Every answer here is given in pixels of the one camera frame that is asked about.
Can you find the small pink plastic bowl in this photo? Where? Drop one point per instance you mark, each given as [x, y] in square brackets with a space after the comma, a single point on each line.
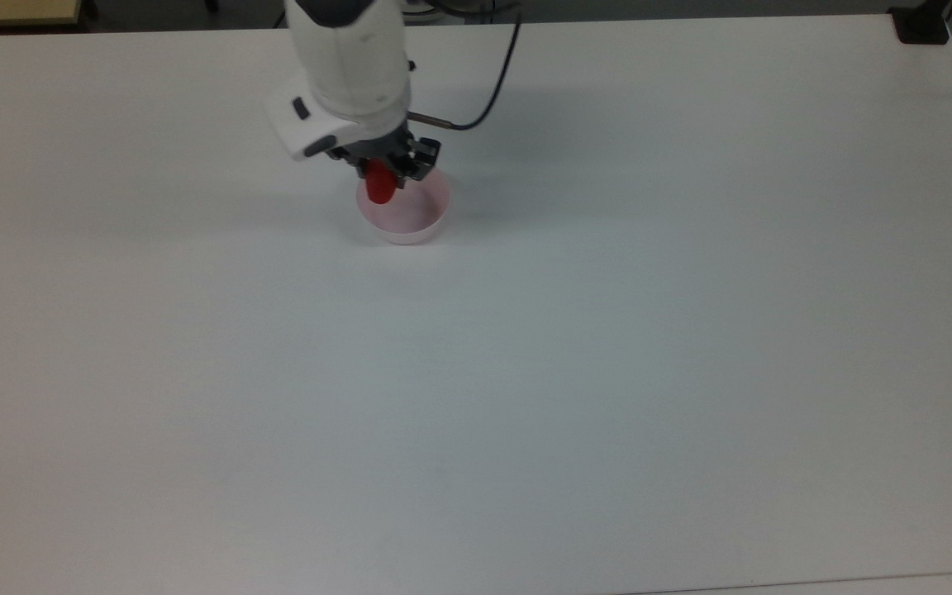
[414, 216]

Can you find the beige wooden desk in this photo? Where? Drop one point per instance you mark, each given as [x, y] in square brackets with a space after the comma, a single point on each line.
[9, 10]

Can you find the black clamp block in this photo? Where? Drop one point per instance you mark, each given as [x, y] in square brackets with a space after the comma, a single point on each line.
[921, 25]

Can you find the red cylindrical object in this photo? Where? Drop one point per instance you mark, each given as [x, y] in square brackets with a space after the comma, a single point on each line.
[379, 186]

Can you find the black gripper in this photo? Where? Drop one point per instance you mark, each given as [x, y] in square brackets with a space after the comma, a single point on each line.
[420, 157]

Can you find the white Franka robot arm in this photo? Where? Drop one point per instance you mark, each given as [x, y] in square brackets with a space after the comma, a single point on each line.
[348, 66]

